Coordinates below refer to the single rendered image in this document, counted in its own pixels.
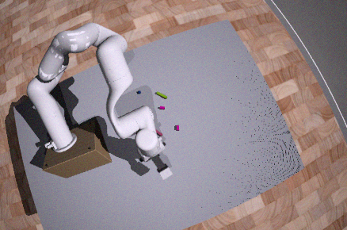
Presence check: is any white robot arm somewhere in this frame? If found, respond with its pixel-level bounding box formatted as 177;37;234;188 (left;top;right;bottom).
27;23;172;179

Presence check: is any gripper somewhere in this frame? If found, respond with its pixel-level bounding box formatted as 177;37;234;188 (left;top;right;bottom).
138;141;166;162

